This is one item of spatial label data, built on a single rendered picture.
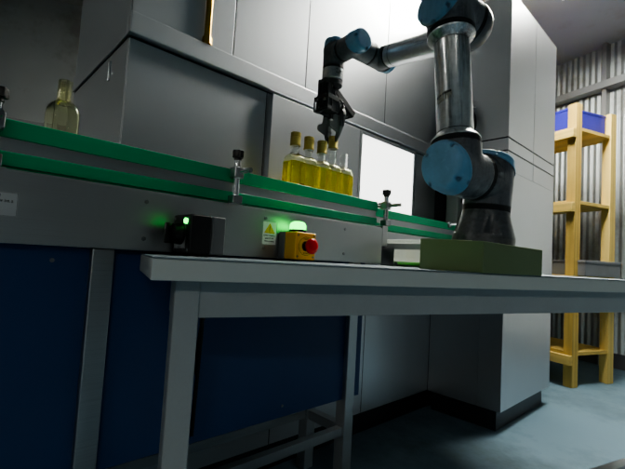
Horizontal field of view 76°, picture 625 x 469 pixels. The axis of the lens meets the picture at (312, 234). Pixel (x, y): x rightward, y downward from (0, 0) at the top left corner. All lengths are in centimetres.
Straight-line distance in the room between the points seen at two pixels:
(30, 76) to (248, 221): 338
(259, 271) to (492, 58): 193
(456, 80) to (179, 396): 88
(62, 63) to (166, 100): 297
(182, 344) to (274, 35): 119
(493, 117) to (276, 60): 116
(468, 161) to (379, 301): 37
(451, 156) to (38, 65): 372
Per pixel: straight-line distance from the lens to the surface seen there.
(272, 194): 107
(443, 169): 96
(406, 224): 170
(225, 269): 64
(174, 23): 138
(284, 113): 148
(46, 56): 425
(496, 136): 221
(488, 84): 232
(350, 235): 124
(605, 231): 359
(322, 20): 180
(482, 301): 103
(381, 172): 185
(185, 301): 68
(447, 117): 103
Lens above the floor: 76
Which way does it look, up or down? 3 degrees up
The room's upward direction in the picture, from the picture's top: 3 degrees clockwise
